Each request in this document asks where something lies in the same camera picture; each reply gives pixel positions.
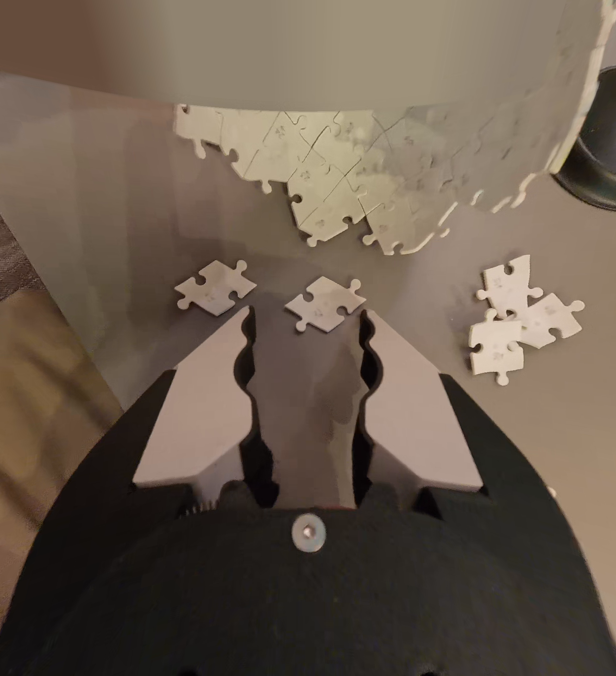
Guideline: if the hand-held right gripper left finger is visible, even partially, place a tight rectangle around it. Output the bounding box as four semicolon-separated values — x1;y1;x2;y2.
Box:
133;305;281;509

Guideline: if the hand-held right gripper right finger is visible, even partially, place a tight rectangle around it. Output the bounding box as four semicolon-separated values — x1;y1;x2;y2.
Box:
351;309;484;510

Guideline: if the white puzzle piece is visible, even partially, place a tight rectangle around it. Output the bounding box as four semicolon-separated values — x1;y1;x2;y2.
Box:
476;255;545;318
285;276;367;333
469;309;525;386
519;293;586;349
174;260;257;318

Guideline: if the partly built puzzle ball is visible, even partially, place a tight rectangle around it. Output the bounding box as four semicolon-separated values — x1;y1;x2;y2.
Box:
175;0;616;257

